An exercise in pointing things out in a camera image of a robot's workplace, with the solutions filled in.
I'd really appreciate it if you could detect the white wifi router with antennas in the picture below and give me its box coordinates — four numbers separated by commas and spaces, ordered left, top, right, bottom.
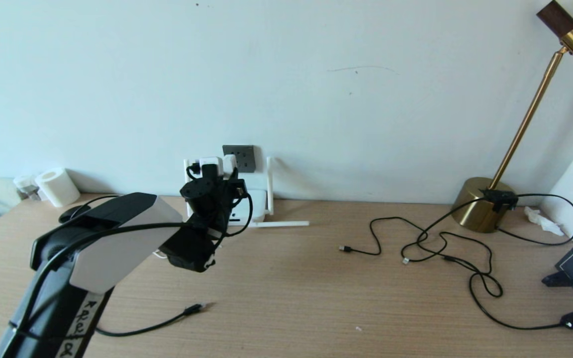
184, 157, 310, 234

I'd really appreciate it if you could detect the black round desk grommet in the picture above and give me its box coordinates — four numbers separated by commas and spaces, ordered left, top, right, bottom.
58, 205, 91, 224

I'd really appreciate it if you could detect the white toilet paper roll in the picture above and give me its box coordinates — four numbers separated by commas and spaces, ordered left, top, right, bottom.
35, 168, 81, 207

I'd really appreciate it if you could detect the small clear plastic jar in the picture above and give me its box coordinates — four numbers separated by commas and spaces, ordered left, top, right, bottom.
13, 175, 41, 201

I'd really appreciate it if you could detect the brass desk lamp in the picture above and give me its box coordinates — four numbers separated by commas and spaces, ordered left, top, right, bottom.
452, 0, 573, 233

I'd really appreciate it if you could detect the crumpled white tissue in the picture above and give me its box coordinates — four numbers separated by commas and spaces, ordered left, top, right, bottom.
524, 206, 565, 236

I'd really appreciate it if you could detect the black plastic clip stand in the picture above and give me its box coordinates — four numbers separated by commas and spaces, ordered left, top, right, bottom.
542, 270, 573, 286

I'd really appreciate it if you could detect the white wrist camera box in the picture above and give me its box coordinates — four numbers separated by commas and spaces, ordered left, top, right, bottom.
199, 157, 224, 179

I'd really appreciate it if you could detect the grey wall power socket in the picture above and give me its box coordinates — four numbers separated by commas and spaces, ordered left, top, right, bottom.
223, 145, 256, 173

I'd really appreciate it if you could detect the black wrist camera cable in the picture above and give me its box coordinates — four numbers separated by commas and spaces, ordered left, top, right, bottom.
8, 164, 254, 339

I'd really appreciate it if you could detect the black ethernet cable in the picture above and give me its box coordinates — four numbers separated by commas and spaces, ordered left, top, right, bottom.
70, 195, 209, 338

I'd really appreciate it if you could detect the black USB cable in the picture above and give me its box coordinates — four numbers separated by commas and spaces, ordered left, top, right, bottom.
340, 216, 504, 298

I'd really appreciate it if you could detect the black cable with silver connector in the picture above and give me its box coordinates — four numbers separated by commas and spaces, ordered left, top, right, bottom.
401, 230, 492, 275

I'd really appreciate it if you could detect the black inline cord switch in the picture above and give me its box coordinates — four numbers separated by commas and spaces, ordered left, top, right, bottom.
482, 188, 519, 212

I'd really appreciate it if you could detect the short black lamp cord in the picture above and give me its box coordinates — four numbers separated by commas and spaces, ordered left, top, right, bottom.
495, 192, 573, 245

